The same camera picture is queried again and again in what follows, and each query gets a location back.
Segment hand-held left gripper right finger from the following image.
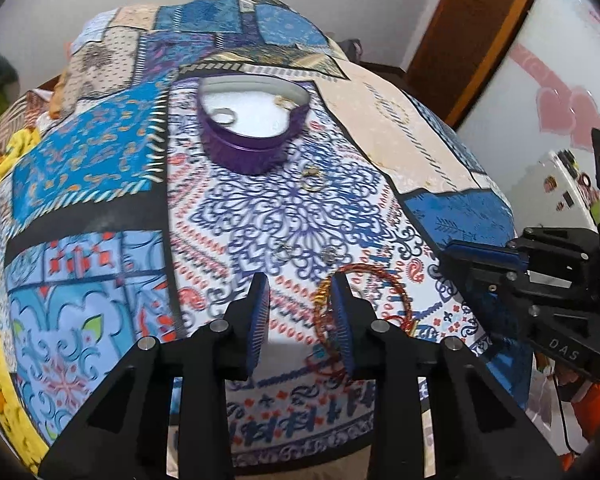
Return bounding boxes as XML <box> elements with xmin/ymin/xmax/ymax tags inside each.
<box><xmin>330</xmin><ymin>271</ymin><xmax>566</xmax><ymax>480</ymax></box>

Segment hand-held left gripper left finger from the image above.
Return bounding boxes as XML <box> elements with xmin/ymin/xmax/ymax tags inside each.
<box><xmin>37</xmin><ymin>272</ymin><xmax>272</xmax><ymax>480</ymax></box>

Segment red and gold bangle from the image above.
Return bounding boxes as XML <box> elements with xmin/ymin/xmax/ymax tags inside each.
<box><xmin>305</xmin><ymin>264</ymin><xmax>418</xmax><ymax>378</ymax></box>

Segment gold ring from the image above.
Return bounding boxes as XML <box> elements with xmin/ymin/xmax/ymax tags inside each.
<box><xmin>301</xmin><ymin>166</ymin><xmax>326</xmax><ymax>193</ymax></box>

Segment person's right forearm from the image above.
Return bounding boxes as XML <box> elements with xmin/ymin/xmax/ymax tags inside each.
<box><xmin>555</xmin><ymin>360</ymin><xmax>600</xmax><ymax>471</ymax></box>

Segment striped bedsheet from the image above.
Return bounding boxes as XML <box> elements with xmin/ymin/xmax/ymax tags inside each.
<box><xmin>0</xmin><ymin>87</ymin><xmax>56</xmax><ymax>131</ymax></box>

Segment white wardrobe door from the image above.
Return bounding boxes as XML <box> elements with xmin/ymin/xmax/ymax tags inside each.
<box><xmin>455</xmin><ymin>0</ymin><xmax>600</xmax><ymax>241</ymax></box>

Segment small door stickers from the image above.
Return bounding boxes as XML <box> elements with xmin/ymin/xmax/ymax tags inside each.
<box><xmin>542</xmin><ymin>150</ymin><xmax>598</xmax><ymax>211</ymax></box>

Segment blue patchwork blanket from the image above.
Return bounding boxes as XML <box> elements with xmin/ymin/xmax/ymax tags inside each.
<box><xmin>0</xmin><ymin>0</ymin><xmax>533</xmax><ymax>466</ymax></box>

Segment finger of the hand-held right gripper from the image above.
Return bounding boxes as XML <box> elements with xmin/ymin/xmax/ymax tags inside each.
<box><xmin>440</xmin><ymin>228</ymin><xmax>600</xmax><ymax>281</ymax></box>
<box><xmin>460</xmin><ymin>274</ymin><xmax>600</xmax><ymax>343</ymax></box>

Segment purple heart-shaped tin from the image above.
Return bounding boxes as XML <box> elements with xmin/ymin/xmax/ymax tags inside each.
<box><xmin>196</xmin><ymin>75</ymin><xmax>312</xmax><ymax>177</ymax></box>

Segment wooden wardrobe frame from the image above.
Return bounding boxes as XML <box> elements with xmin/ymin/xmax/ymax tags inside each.
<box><xmin>405</xmin><ymin>0</ymin><xmax>551</xmax><ymax>131</ymax></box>

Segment yellow cloth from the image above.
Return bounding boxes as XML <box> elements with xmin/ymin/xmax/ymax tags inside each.
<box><xmin>0</xmin><ymin>127</ymin><xmax>51</xmax><ymax>461</ymax></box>

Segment dark grey bag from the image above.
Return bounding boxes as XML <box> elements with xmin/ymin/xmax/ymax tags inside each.
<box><xmin>337</xmin><ymin>37</ymin><xmax>367</xmax><ymax>62</ymax></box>

